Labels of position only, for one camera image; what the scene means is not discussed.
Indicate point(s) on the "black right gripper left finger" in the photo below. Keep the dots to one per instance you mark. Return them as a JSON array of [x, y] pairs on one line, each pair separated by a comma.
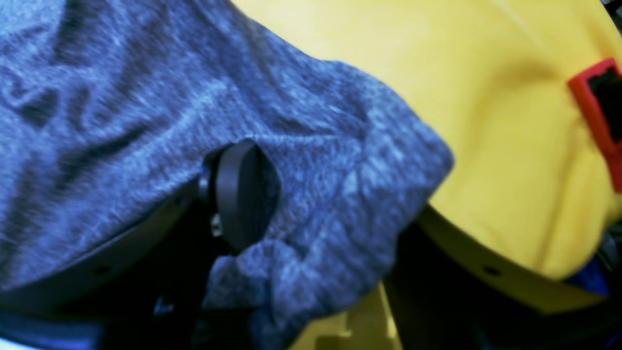
[[144, 290]]

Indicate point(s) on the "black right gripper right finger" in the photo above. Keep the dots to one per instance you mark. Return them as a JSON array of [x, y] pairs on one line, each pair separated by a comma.
[[448, 292]]

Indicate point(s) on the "grey long-sleeve T-shirt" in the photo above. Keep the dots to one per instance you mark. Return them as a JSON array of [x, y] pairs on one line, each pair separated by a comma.
[[107, 106]]

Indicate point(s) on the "yellow table cloth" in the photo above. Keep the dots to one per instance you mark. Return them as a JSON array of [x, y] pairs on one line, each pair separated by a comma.
[[490, 76]]

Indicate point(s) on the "red black clamp right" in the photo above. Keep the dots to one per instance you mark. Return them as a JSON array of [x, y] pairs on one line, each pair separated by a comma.
[[597, 91]]

